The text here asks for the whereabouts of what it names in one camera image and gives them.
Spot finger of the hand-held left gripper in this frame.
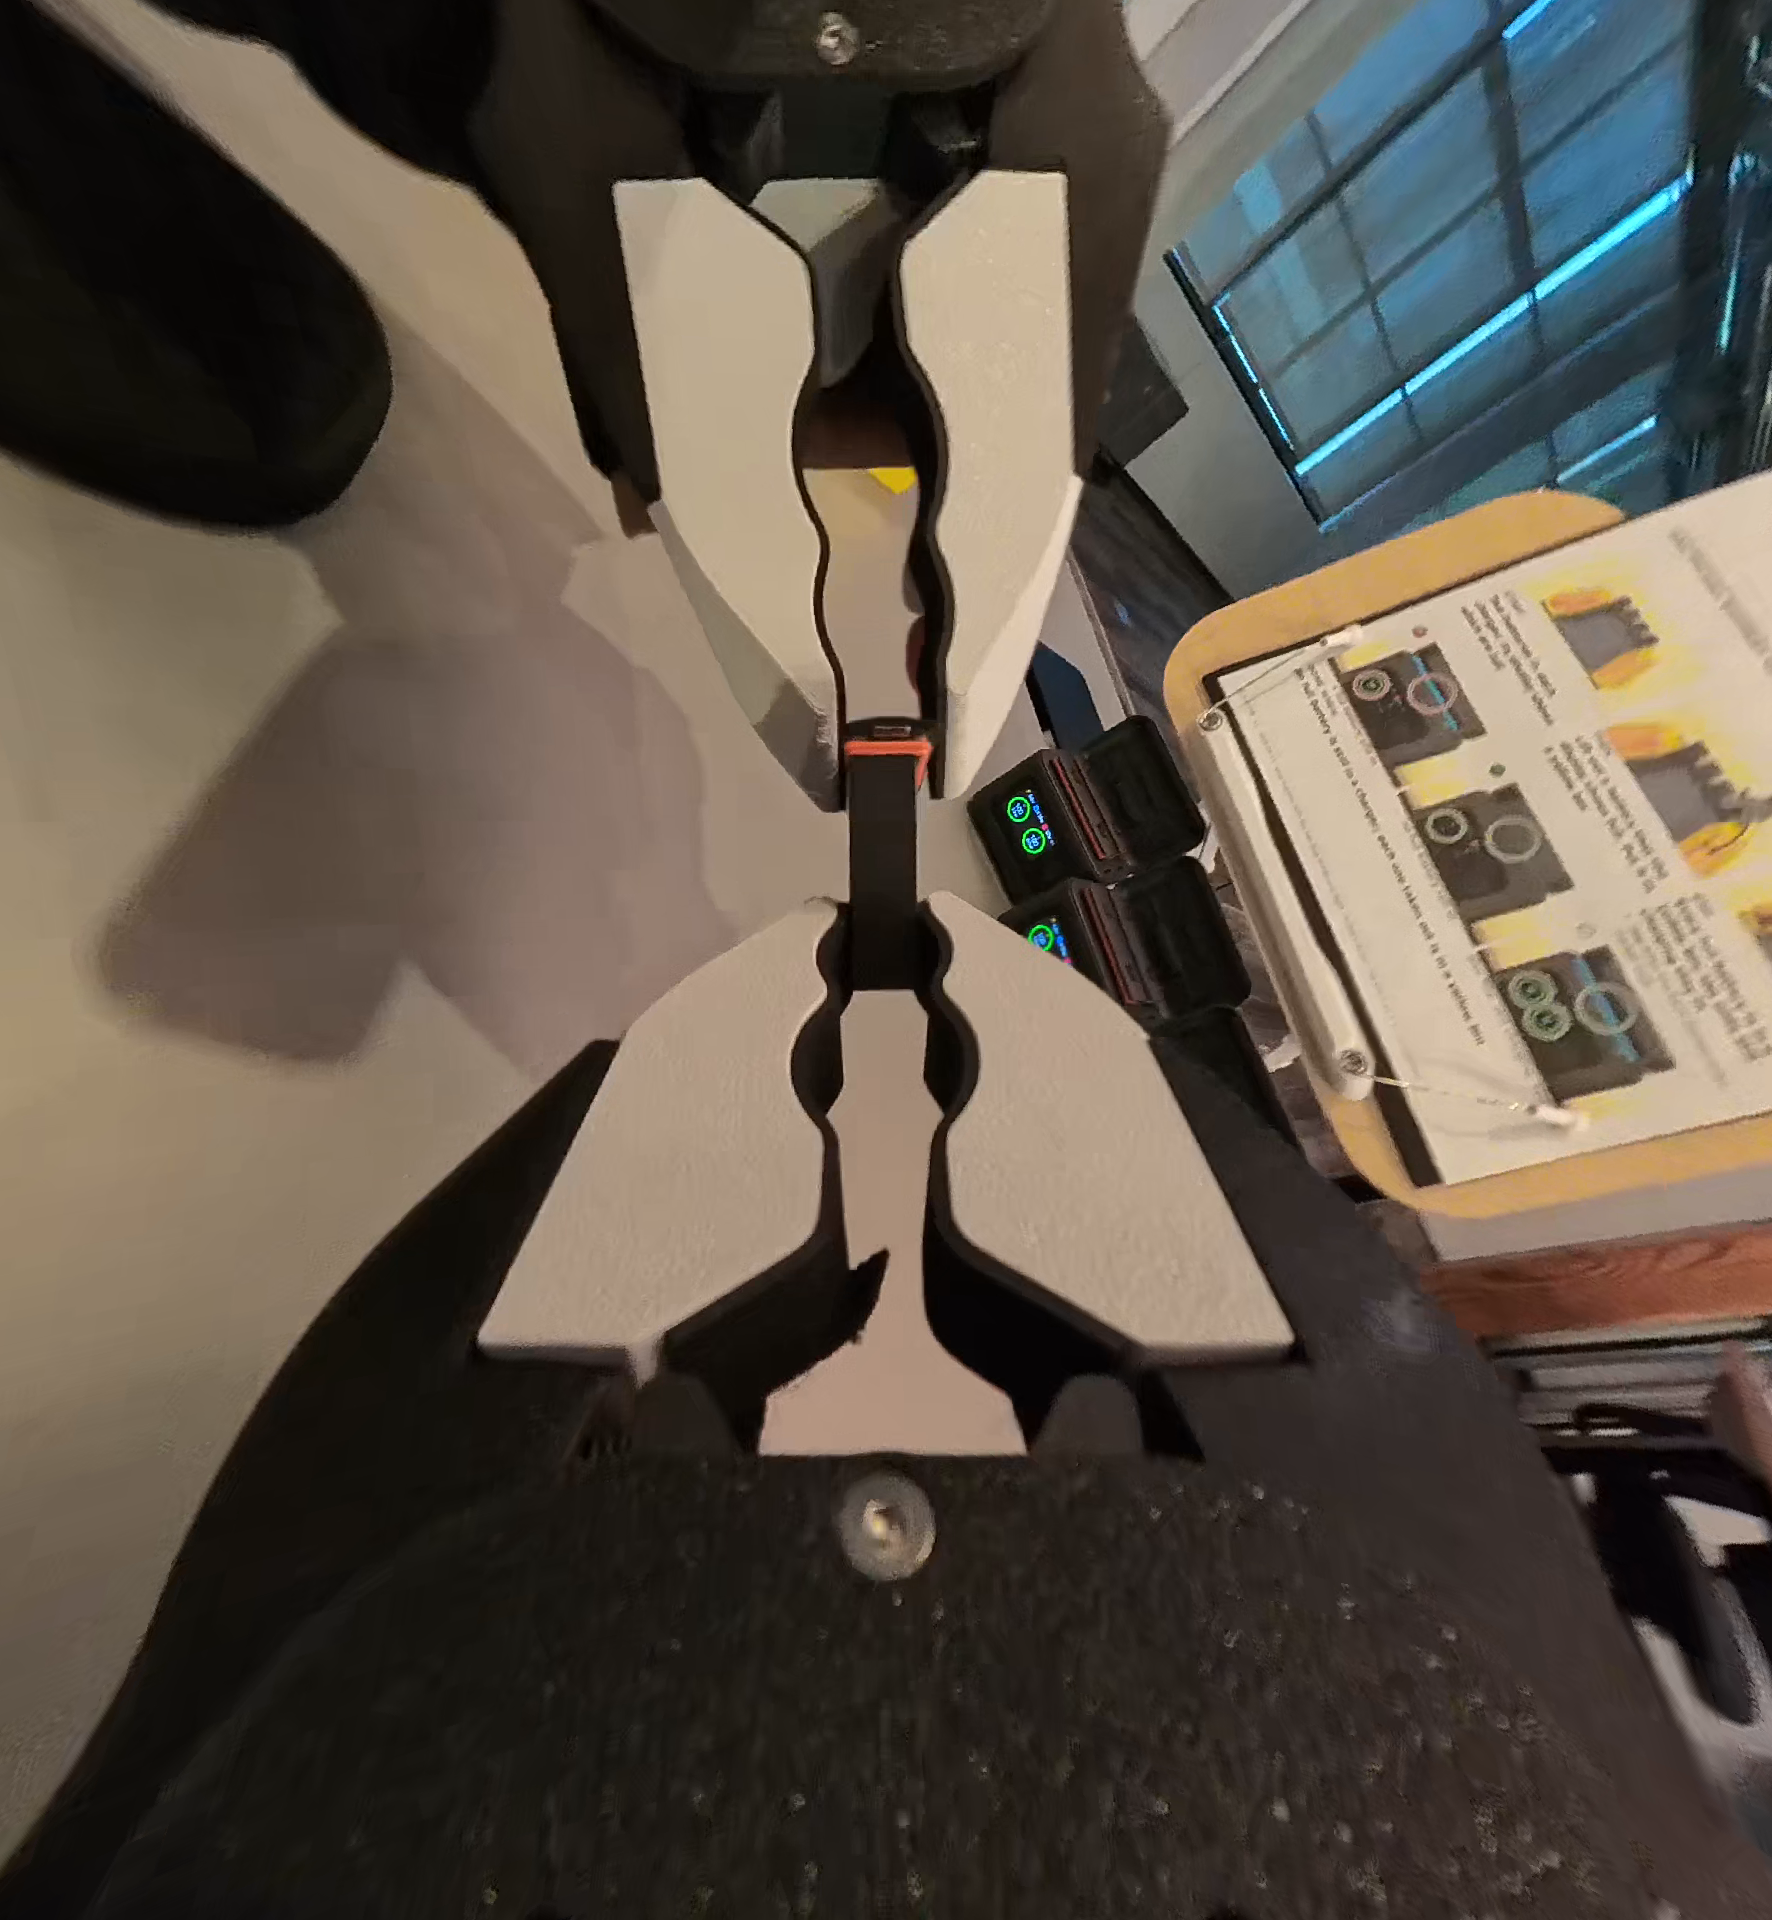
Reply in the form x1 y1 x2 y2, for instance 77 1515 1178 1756
609 178 840 815
889 162 1086 753

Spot brown wooden furniture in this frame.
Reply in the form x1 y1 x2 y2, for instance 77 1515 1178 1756
1416 1207 1772 1355

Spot black battery charger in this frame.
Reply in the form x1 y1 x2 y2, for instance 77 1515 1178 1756
1014 871 1255 1044
969 717 1204 892

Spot thin metal wire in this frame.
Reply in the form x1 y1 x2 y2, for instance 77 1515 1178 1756
1204 637 1595 1136

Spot instruction board on stand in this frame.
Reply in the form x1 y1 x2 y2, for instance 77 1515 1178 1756
1204 453 1772 1192

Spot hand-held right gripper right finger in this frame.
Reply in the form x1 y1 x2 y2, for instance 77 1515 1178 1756
931 892 1300 1383

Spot large glass window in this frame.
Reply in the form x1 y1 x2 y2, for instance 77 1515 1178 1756
1167 0 1730 549

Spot red-edged black battery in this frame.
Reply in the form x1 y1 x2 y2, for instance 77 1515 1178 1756
840 717 937 995

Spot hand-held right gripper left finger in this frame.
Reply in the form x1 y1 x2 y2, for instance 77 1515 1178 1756
482 892 840 1383

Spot wooden sign board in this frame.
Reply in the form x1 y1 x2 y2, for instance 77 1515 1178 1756
1167 449 1772 1220

